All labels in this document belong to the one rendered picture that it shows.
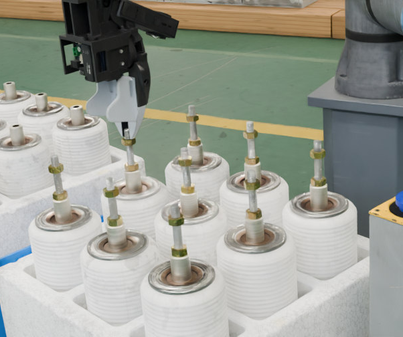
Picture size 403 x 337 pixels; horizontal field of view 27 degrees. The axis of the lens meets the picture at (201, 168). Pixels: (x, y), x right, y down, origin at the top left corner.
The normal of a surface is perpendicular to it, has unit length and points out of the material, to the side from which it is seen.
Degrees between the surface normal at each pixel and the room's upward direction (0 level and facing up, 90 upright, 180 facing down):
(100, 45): 90
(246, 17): 90
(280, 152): 0
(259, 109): 0
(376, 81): 73
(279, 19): 90
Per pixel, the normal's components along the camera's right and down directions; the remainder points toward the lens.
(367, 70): -0.51, 0.07
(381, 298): -0.73, 0.32
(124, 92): 0.69, 0.23
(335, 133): -0.51, 0.37
